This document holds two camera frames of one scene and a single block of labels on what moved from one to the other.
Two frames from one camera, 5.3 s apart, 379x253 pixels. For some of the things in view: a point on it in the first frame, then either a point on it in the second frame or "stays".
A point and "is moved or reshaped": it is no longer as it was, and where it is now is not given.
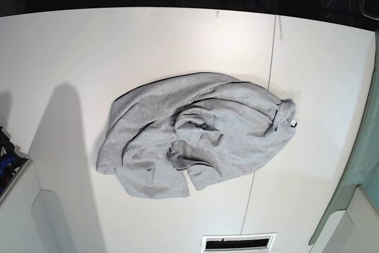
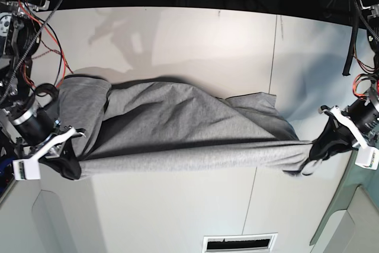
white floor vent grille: x=249 y=243 stays
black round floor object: x=299 y=0 stays
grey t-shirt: x=202 y=127 is moved or reshaped
